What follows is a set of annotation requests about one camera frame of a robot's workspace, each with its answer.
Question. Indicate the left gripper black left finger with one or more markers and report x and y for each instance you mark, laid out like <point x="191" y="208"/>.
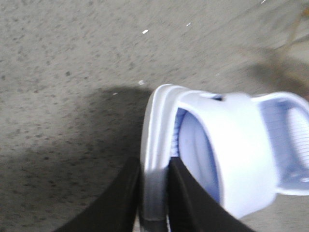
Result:
<point x="115" y="209"/>

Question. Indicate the light blue slipper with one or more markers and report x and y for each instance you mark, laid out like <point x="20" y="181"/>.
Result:
<point x="242" y="150"/>

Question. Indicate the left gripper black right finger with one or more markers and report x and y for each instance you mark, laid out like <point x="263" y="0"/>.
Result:
<point x="192" y="209"/>

